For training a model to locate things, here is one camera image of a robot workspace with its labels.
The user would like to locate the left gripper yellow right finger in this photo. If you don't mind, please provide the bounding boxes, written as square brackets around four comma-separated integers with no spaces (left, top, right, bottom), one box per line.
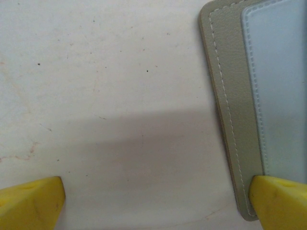
[248,175,307,230]

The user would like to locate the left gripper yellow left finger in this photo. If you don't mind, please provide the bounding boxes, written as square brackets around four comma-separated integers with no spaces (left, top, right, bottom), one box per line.
[0,176,66,230]

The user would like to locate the grey leather card holder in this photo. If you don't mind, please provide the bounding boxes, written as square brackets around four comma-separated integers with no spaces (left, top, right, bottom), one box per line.
[198,0,307,222]

